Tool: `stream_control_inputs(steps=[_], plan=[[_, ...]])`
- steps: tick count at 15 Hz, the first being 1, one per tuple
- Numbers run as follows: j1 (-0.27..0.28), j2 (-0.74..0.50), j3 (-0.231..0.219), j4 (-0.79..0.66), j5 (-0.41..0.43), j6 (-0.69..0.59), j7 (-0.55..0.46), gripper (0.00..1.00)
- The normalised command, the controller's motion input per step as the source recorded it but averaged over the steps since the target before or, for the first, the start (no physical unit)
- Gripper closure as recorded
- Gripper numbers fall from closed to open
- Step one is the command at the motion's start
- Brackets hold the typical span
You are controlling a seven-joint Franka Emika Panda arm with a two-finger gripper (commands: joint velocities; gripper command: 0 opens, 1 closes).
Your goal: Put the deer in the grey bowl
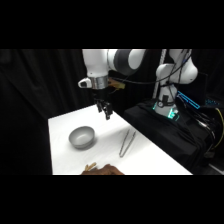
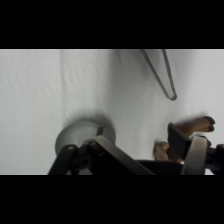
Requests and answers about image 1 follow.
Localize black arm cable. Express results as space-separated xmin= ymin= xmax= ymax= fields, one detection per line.
xmin=109 ymin=49 xmax=194 ymax=86

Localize metal tongs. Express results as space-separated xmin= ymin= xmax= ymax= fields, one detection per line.
xmin=118 ymin=128 xmax=137 ymax=159

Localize grey bowl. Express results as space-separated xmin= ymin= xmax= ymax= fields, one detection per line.
xmin=68 ymin=125 xmax=97 ymax=150

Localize brown toy deer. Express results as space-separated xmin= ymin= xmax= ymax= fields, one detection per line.
xmin=81 ymin=161 xmax=125 ymax=176

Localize yellow cable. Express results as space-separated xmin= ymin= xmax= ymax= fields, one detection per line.
xmin=213 ymin=107 xmax=224 ymax=150

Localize black curtain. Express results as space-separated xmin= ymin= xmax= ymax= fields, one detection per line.
xmin=0 ymin=49 xmax=224 ymax=176

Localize blue-lit bar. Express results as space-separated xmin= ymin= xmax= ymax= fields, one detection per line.
xmin=176 ymin=90 xmax=202 ymax=111

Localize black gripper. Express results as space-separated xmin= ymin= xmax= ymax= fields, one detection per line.
xmin=92 ymin=87 xmax=114 ymax=121

